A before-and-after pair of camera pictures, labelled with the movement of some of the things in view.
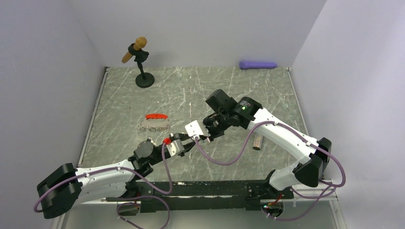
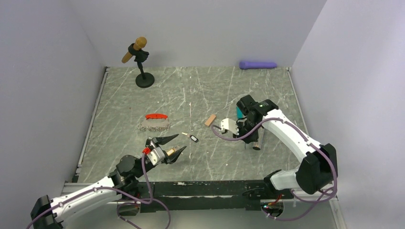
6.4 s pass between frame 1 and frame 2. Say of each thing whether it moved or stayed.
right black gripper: moved
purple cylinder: stayed
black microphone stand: stayed
